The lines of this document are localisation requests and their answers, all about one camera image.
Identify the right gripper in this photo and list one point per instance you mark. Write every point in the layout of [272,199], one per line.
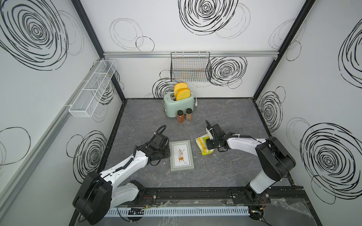
[209,145]

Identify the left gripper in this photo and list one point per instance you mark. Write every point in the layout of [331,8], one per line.
[166,147]

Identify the yellow green cloth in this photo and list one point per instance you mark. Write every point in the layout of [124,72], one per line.
[201,143]

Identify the green picture frame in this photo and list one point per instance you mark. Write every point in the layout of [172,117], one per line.
[181,157]

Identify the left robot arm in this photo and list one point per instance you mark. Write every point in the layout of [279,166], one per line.
[102,191]

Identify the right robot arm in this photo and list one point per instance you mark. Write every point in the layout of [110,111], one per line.
[275,159]

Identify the red spice jar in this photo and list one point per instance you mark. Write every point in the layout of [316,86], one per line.
[180,116]

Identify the brown spice jar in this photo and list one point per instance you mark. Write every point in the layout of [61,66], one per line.
[188,114]

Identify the mint green toaster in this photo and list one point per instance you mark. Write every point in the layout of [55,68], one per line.
[171,106]

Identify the front toast slice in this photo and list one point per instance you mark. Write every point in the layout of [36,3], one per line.
[183,94]

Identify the toast slice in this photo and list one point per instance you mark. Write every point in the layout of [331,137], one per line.
[180,86]
[183,94]

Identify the back toast slice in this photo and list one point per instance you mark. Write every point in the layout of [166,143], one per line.
[180,86]

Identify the white slotted cable duct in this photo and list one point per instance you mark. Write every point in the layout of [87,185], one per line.
[180,211]

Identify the black wire basket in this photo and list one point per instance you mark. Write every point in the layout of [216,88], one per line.
[190,66]

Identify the white wire shelf basket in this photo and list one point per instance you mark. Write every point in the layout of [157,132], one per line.
[98,90]

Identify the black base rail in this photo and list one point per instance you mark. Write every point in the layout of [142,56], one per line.
[238,195]

